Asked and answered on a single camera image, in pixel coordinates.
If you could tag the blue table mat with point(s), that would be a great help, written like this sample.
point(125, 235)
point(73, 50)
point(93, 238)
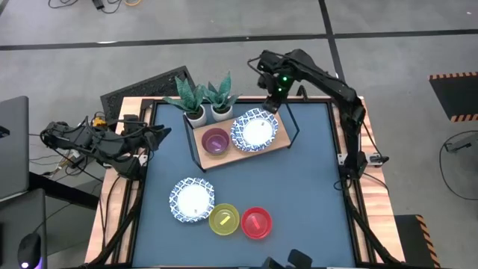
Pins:
point(298, 205)

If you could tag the grey desk pad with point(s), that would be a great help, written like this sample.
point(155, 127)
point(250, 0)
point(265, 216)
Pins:
point(18, 216)

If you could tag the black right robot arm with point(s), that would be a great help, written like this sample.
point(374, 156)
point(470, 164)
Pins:
point(328, 80)

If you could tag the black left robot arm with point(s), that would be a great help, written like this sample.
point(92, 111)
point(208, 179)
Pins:
point(104, 147)

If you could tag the purple translucent plastic bowl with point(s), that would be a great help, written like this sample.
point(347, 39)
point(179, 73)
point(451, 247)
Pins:
point(215, 142)

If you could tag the black perforated floor mat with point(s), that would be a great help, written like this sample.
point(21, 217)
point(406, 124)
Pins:
point(142, 89)

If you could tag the wooden shelf with black frame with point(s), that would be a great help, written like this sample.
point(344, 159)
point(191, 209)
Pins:
point(239, 155)

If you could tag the red translucent plastic bowl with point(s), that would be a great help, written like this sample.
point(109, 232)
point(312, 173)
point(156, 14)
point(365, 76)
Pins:
point(256, 223)

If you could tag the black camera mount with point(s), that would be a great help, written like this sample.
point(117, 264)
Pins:
point(298, 259)

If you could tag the blue patterned paper plate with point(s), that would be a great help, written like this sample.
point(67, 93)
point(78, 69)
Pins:
point(192, 201)
point(257, 131)

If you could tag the black aluminium table frame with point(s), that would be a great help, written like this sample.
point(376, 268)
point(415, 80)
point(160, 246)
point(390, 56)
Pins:
point(317, 100)

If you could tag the black power adapter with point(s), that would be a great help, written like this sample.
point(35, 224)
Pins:
point(99, 3)

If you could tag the grey metal stand foot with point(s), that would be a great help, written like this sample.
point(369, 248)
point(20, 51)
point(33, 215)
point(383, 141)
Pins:
point(461, 145)

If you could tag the yellow translucent plastic bowl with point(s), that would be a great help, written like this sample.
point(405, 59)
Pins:
point(224, 219)

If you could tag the yellow connector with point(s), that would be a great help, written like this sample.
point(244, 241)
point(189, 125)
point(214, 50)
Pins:
point(99, 122)

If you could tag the snake plant in white pot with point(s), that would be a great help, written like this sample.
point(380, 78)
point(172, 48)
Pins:
point(196, 119)
point(222, 113)

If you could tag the grey laptop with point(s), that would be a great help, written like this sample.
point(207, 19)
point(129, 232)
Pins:
point(13, 149)

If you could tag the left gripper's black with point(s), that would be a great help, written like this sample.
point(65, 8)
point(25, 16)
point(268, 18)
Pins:
point(153, 139)

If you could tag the black computer mouse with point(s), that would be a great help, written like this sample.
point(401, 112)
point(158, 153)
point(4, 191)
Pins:
point(29, 248)

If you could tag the black mat with hazard stripes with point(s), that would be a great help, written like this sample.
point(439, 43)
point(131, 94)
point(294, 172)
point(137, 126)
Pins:
point(411, 243)
point(457, 95)

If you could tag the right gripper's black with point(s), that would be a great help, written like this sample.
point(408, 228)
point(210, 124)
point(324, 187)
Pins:
point(274, 87)

